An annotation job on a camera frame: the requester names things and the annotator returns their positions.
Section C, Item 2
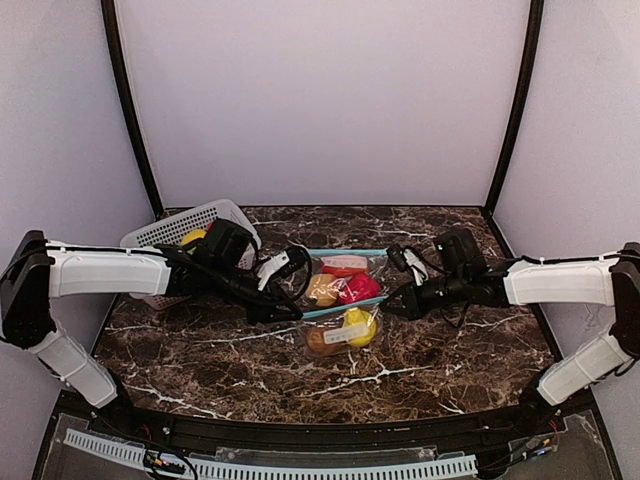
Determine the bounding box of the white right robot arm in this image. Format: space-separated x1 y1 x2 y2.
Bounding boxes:
380 240 639 406

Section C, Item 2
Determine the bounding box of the red toy bell pepper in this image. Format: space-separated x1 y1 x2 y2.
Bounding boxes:
341 273 380 304

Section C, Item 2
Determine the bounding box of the white plastic mesh basket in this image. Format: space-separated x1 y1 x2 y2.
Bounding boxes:
120 199 262 311

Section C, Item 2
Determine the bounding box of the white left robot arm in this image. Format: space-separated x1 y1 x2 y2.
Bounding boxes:
1 231 311 410

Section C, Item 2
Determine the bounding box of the white slotted cable duct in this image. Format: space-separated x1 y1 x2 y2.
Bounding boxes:
63 428 478 479

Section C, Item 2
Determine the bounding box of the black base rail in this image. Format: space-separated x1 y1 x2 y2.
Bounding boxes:
44 391 596 456

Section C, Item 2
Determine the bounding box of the yellow toy lemon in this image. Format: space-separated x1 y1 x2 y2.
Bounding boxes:
180 229 207 247
343 308 378 348

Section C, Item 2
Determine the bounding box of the black frame post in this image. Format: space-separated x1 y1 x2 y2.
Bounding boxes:
100 0 165 219
483 0 545 218

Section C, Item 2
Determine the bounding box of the brown toy potato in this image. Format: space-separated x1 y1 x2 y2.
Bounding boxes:
305 327 346 357

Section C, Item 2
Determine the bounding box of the orange toy mango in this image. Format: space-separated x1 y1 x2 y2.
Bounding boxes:
321 263 369 278

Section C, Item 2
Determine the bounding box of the clear zip bag blue zipper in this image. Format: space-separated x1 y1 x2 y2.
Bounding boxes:
300 249 388 310

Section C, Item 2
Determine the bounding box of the black frame post right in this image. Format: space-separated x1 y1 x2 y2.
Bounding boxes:
483 0 545 218

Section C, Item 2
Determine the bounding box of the black frame post left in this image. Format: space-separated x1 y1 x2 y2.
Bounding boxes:
100 0 165 219

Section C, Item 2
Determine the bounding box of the yellow orange toy peach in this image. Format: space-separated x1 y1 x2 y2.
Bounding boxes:
305 274 341 308

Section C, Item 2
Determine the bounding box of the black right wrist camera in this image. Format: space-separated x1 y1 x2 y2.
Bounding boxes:
433 228 489 280

